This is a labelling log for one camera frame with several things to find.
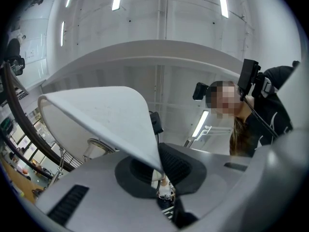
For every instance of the black device on stand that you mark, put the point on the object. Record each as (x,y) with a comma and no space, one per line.
(156,122)

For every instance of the dark curved railing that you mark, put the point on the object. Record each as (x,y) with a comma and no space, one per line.
(21,120)

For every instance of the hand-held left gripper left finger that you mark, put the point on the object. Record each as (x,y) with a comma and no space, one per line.
(101,202)

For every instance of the black head-worn camera box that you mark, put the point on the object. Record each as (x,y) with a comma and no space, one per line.
(248,76)

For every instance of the white ceiling pipe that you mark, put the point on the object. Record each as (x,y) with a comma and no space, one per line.
(162,11)

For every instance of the small black head-worn camera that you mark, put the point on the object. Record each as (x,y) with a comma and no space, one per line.
(200,91)

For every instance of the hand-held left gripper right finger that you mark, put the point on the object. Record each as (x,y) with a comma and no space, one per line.
(212,168)

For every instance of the person's head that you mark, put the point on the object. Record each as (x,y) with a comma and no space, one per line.
(224,98)

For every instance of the black white checkered board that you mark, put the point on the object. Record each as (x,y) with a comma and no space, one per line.
(169,213)

